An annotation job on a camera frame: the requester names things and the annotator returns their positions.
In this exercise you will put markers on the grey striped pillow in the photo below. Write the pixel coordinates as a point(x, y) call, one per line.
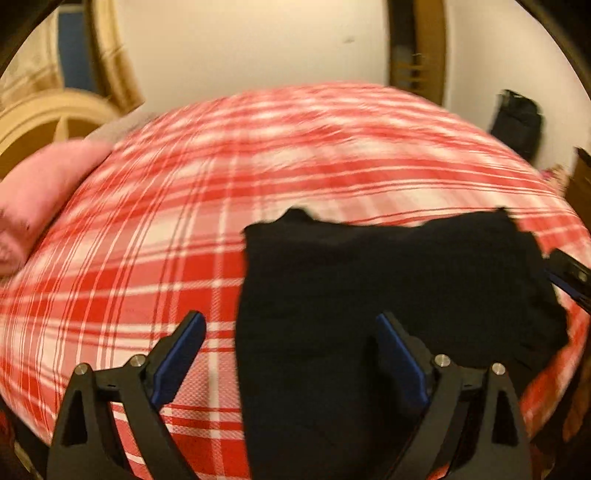
point(114, 131)

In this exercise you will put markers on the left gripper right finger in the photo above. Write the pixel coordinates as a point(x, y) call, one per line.
point(468, 423)

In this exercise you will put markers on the black hanging garment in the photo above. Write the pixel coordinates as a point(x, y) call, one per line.
point(518, 124)

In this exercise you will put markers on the cream wooden headboard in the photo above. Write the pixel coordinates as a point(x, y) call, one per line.
point(47, 117)

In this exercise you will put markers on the brown wooden door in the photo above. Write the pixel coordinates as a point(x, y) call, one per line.
point(418, 44)

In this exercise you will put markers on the black pants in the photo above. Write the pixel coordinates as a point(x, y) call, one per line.
point(315, 374)

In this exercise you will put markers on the beige patterned curtain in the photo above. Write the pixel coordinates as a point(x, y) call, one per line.
point(30, 60)

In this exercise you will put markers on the blue window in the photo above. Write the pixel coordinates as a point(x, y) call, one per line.
point(73, 51)

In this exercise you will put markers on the red plaid bed sheet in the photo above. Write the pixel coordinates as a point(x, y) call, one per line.
point(156, 231)

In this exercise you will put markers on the pink folded blanket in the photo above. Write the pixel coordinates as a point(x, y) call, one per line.
point(36, 189)

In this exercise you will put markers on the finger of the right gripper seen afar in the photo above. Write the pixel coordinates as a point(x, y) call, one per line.
point(571, 276)

